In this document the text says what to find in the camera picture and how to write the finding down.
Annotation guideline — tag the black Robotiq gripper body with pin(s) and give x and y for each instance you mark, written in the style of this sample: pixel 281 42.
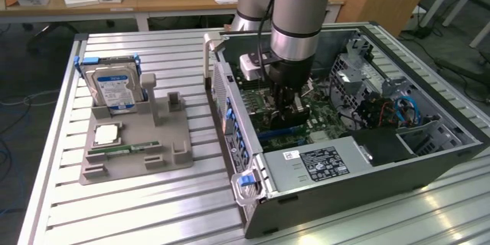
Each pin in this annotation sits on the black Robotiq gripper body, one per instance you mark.
pixel 292 74

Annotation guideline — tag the low-profile Nvidia graphics card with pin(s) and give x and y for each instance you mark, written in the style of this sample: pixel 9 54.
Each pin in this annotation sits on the low-profile Nvidia graphics card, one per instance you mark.
pixel 288 121

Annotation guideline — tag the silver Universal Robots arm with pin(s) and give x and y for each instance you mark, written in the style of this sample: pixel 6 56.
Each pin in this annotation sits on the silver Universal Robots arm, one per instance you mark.
pixel 294 21

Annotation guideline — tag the CPU socket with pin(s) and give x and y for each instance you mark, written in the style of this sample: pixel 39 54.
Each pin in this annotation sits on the CPU socket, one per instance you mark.
pixel 266 100

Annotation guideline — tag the metal socket cover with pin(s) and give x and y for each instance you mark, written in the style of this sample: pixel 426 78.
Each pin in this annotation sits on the metal socket cover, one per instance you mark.
pixel 312 84

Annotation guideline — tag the green Dell motherboard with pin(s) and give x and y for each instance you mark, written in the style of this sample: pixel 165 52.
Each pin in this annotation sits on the green Dell motherboard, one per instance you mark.
pixel 325 113

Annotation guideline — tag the blue card retention clip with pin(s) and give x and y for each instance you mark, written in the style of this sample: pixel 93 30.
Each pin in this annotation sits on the blue card retention clip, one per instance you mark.
pixel 229 116
pixel 244 151
pixel 234 128
pixel 240 140
pixel 229 103

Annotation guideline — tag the silver chipset heatsink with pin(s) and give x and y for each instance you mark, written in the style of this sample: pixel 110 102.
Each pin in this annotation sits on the silver chipset heatsink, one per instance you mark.
pixel 321 136

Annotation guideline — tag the metal disk bay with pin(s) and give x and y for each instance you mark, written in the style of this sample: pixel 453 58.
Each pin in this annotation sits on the metal disk bay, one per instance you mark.
pixel 352 78

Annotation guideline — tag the grey power supply unit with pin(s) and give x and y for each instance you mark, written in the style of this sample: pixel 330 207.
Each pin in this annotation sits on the grey power supply unit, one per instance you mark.
pixel 292 176

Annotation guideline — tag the blue case release latch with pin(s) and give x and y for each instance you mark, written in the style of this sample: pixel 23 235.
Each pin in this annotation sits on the blue case release latch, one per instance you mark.
pixel 246 181

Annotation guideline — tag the wooden cabinet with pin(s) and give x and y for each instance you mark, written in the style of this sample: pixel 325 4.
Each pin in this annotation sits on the wooden cabinet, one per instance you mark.
pixel 402 12

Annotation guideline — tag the black power brick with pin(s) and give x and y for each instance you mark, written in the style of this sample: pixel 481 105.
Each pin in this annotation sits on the black power brick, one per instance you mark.
pixel 422 32

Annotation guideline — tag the grey plastic parts rack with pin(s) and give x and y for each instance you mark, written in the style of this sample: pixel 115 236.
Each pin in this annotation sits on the grey plastic parts rack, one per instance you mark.
pixel 138 133

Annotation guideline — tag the open black PC case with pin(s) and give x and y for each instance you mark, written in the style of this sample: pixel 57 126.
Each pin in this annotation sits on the open black PC case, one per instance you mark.
pixel 345 207

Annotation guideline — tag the hard disk in blue caddy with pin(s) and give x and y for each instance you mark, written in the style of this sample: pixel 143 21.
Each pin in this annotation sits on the hard disk in blue caddy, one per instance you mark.
pixel 115 90

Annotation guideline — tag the green RAM stick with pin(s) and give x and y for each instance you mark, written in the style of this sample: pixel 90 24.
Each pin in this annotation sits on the green RAM stick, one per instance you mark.
pixel 122 148

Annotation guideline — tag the silver CPU chip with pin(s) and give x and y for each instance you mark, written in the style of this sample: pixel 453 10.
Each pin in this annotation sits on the silver CPU chip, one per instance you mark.
pixel 109 135

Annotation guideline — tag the wooden desk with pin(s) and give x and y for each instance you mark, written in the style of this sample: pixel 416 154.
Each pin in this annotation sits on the wooden desk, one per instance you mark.
pixel 58 9

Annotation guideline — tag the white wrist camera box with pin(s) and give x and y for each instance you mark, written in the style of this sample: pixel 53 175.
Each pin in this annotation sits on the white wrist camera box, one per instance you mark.
pixel 250 68

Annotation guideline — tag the grey metal drive bracket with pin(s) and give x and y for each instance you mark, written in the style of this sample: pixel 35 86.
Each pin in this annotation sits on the grey metal drive bracket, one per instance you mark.
pixel 433 130

